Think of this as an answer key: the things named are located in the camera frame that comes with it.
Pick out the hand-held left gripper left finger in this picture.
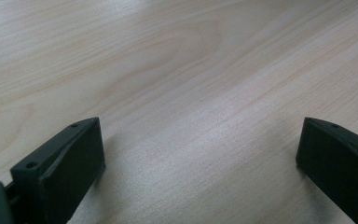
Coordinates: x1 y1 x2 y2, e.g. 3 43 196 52
9 117 106 224

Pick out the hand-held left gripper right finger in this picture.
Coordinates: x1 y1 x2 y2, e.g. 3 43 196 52
295 117 358 224

